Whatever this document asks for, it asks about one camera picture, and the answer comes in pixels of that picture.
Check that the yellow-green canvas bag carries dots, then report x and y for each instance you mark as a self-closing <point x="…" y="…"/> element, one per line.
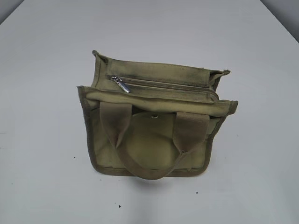
<point x="164" y="127"/>

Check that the silver zipper pull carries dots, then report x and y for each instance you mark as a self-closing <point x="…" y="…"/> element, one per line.
<point x="120" y="83"/>

